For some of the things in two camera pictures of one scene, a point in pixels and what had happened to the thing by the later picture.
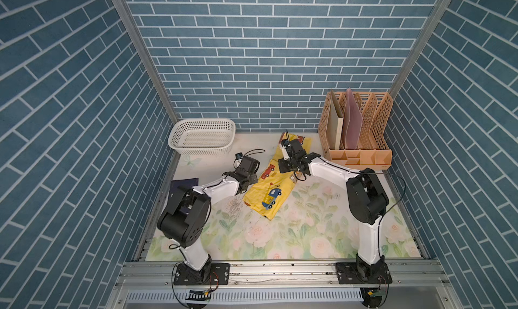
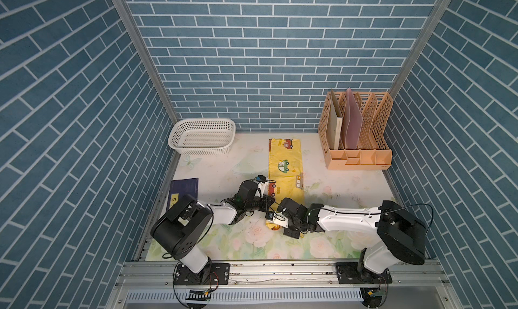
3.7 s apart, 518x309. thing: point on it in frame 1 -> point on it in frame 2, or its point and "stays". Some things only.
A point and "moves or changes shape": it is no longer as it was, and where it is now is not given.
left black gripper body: x=252 y=178 -> x=256 y=204
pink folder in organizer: x=353 y=121 stays
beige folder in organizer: x=334 y=120 stays
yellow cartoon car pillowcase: x=266 y=194 moves or changes shape
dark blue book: x=191 y=182 stays
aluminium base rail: x=281 y=275 stays
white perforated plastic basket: x=202 y=137 stays
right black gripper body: x=288 y=165 -> x=293 y=227
